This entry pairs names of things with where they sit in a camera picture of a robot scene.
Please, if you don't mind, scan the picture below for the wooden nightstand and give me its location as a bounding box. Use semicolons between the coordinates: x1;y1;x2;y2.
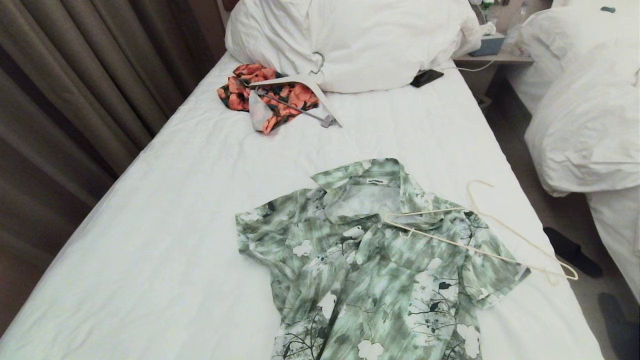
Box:
452;52;535;101

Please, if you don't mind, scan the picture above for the brown wooden headboard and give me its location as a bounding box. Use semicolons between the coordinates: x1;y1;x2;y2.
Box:
216;0;242;27

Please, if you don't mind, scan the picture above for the green floral short-sleeve shirt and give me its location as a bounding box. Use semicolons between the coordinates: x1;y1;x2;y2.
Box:
235;157;532;360

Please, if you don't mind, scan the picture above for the cream wire clothes hanger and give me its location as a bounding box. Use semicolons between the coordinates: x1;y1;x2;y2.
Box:
383;179;580;287

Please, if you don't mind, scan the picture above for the white wooden clothes hanger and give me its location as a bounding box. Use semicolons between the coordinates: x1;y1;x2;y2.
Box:
248;51;344;129

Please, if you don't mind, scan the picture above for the orange floral garment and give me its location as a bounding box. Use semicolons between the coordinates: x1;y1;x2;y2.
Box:
216;63;321;135

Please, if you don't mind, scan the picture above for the brown pleated curtain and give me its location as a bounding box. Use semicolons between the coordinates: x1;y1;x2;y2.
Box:
0;0;227;336

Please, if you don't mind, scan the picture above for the blue tissue box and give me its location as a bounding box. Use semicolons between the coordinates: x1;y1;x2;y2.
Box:
469;21;507;57

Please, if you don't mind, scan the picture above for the white bunched duvet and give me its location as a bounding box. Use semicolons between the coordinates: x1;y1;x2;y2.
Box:
506;0;640;198
224;0;484;94

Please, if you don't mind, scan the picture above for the black slipper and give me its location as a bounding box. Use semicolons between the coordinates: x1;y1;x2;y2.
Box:
543;226;605;279

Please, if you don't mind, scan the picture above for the white charging cable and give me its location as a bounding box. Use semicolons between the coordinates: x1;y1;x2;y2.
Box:
434;59;497;73

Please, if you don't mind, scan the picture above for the black smartphone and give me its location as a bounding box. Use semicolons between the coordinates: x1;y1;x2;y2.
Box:
410;69;445;89

